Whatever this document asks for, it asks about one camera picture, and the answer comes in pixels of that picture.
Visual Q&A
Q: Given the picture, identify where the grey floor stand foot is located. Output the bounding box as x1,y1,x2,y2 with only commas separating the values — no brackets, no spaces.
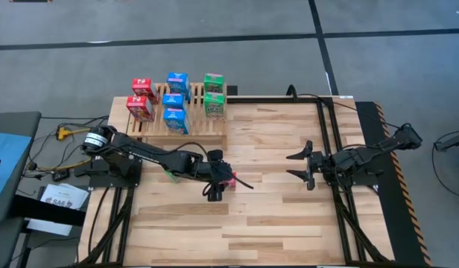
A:
433,130,459,153

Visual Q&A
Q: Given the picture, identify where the yellow cable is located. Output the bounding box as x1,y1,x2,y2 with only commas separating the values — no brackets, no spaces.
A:
31,125,93,173

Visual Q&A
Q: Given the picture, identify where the black hazard-striped floor mat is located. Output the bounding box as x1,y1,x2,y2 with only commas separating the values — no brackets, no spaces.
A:
355,100,434,267

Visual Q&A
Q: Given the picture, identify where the plain white paper sheet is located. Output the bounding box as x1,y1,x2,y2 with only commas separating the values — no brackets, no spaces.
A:
26,218,74,237

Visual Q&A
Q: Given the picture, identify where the green Apple Jacks cereal box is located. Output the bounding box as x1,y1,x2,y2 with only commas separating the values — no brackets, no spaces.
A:
203,92,227,121
203,72,226,95
164,169,183,185

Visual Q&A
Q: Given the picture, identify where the black aluminium rig frame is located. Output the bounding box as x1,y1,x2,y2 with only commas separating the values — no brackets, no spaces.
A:
76,95,393,267

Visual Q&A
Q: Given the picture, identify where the thin black cable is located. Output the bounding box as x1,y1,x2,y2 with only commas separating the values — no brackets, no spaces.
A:
286,84,402,130

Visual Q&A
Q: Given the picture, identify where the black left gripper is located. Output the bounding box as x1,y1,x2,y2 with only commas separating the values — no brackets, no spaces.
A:
198,149,255,202

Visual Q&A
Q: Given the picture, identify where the blue table pad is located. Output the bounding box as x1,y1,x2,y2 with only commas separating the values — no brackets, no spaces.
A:
0,130,33,209

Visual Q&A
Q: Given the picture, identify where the grey side table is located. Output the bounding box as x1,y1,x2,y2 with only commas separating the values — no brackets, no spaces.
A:
0,110,42,224

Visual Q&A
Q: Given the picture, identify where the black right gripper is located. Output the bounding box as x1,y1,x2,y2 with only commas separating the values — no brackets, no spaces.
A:
285,140,334,191

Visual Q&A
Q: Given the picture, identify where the white printed paper sheet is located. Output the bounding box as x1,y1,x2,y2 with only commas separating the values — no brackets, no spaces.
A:
39,182,90,211

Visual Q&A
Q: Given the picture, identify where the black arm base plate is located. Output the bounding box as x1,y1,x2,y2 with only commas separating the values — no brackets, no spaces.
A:
337,173,382,187
88,158,143,189

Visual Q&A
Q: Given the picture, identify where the wooden slatted shelf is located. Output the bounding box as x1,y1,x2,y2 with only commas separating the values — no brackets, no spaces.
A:
126,82,230,152

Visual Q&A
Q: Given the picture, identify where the black bench bar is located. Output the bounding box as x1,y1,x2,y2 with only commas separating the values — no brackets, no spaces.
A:
9,194,87,227

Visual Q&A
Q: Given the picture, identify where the blue Rice Krispies cereal box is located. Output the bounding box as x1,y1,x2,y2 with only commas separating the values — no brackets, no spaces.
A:
162,107,191,135
166,71,192,100
162,92,189,111

